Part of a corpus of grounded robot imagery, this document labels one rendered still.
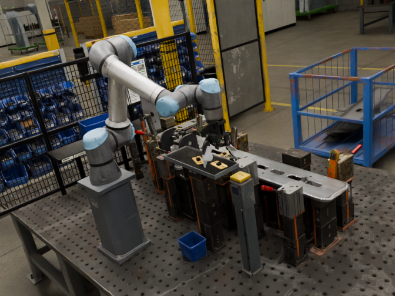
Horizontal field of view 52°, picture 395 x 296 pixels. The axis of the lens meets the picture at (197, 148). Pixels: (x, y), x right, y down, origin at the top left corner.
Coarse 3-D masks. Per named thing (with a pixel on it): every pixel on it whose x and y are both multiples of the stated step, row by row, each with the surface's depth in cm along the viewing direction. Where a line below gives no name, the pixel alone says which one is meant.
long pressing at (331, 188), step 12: (240, 156) 214; (252, 156) 212; (276, 168) 195; (288, 168) 193; (264, 180) 187; (276, 180) 184; (288, 180) 182; (300, 180) 180; (312, 180) 178; (324, 180) 177; (336, 180) 175; (312, 192) 169; (324, 192) 168; (336, 192) 167
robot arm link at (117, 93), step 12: (120, 36) 172; (120, 48) 168; (132, 48) 173; (120, 60) 170; (108, 84) 181; (120, 84) 178; (108, 96) 184; (120, 96) 181; (120, 108) 185; (108, 120) 190; (120, 120) 188; (120, 132) 189; (132, 132) 196; (120, 144) 191
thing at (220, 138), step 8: (208, 120) 159; (216, 120) 157; (224, 120) 157; (216, 128) 158; (224, 128) 160; (208, 136) 163; (216, 136) 159; (224, 136) 160; (216, 144) 161; (224, 144) 161
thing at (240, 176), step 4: (240, 172) 161; (244, 172) 161; (232, 176) 159; (236, 176) 158; (240, 176) 158; (244, 176) 157; (248, 176) 158; (236, 180) 157; (240, 180) 155; (244, 180) 157
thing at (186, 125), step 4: (192, 120) 284; (204, 120) 280; (180, 124) 280; (184, 124) 279; (188, 124) 278; (192, 124) 276; (176, 128) 274; (180, 128) 272; (184, 128) 271; (188, 128) 273
